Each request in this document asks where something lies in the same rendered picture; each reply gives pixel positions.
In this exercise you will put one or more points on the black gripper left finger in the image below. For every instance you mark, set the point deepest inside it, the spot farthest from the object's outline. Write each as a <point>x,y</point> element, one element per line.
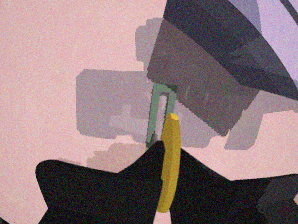
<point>130,196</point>

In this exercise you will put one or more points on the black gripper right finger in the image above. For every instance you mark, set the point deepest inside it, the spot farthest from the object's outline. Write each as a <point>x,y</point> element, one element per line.
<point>204,197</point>

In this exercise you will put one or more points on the grey box lid with narrow slot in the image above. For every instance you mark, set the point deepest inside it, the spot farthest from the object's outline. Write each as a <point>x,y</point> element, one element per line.
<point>269,31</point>

